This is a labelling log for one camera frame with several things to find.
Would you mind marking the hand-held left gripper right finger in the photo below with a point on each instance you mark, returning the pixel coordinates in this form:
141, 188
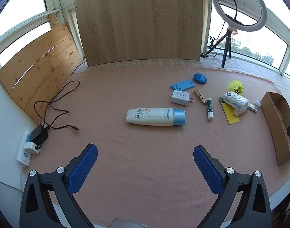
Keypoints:
206, 168

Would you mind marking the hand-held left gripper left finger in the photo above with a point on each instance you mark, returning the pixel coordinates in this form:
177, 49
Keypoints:
84, 166

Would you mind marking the cardboard box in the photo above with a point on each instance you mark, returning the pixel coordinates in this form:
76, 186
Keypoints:
273, 114

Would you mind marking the white printed tube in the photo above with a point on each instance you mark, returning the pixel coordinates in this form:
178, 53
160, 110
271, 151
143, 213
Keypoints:
252, 108

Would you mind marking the small white cream tube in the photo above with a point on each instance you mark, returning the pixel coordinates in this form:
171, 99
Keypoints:
240, 112

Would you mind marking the green patterned stick tube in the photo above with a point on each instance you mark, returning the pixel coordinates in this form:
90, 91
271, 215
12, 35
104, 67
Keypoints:
209, 108

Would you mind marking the patterned tissue pack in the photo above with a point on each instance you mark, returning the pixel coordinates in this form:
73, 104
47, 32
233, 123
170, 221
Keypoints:
236, 101

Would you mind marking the wooden clothespin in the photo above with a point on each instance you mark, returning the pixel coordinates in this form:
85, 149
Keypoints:
200, 96

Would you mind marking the yellow shuttlecock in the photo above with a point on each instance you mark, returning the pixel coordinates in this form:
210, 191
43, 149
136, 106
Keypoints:
236, 86

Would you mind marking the white power adapter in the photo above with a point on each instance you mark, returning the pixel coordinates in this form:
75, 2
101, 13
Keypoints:
179, 97

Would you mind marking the white sunscreen bottle blue cap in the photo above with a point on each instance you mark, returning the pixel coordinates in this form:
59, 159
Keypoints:
149, 116

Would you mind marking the round blue lid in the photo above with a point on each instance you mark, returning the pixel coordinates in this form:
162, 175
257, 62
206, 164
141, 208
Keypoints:
199, 78

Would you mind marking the pink blanket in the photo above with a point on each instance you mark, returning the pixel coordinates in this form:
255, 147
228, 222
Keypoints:
135, 147

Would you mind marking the black charger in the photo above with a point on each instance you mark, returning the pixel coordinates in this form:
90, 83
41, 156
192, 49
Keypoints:
38, 135

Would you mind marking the white power strip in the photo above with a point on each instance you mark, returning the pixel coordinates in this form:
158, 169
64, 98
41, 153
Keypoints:
22, 155

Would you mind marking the checkered cloth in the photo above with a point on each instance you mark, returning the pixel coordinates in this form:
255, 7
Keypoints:
254, 68

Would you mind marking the blue plastic phone stand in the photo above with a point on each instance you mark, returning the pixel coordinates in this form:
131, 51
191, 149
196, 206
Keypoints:
183, 84

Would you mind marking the pine plank panel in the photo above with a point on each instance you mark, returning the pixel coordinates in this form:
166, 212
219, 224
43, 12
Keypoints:
40, 76

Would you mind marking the black tripod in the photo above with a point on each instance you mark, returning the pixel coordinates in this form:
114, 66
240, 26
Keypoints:
225, 52

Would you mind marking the light oak board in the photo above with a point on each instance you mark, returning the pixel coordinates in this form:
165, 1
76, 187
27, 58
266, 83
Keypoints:
135, 23

